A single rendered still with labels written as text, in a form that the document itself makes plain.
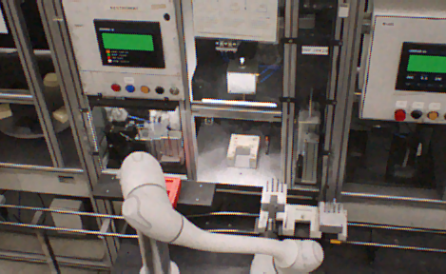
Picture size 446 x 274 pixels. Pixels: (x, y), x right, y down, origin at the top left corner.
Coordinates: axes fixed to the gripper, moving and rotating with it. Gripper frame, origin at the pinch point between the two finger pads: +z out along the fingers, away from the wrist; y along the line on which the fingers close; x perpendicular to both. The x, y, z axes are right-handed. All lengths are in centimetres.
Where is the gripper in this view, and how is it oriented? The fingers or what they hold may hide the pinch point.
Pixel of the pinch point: (273, 205)
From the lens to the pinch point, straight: 243.6
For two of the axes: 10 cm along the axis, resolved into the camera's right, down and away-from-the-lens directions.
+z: 1.6, -6.5, 7.4
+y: -0.5, -7.5, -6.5
